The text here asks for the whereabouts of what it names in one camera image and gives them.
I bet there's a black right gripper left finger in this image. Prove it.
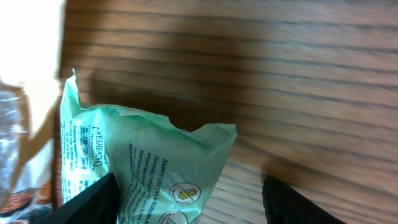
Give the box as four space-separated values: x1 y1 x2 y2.
36 173 119 224

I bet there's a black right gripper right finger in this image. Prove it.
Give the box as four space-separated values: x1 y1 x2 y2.
262 175 345 224

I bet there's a brown snack bag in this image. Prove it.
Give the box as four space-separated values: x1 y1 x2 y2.
1 0 66 223

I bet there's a teal wipes packet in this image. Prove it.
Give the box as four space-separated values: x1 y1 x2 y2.
60 76 237 223

